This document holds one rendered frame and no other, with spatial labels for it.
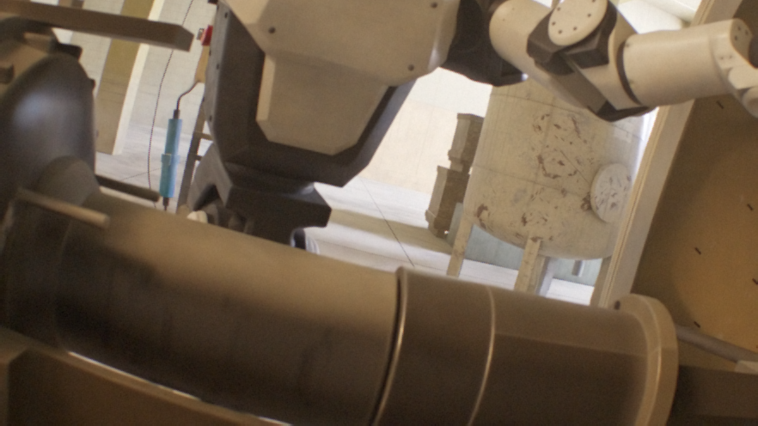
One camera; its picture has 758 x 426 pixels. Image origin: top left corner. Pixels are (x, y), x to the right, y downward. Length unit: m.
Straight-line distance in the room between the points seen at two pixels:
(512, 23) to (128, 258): 0.55
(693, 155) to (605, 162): 3.74
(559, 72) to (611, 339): 0.35
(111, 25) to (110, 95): 8.96
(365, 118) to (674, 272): 0.76
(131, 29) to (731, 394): 0.47
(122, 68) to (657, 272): 8.48
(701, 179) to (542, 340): 0.98
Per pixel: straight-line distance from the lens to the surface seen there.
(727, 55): 0.58
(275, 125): 0.77
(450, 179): 9.25
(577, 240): 5.00
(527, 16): 0.79
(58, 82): 0.41
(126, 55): 9.33
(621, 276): 1.29
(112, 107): 9.34
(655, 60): 0.62
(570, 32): 0.66
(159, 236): 0.38
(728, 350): 0.94
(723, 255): 1.43
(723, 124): 1.32
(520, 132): 5.03
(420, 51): 0.79
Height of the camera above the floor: 1.04
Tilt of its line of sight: 4 degrees down
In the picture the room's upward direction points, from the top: 15 degrees clockwise
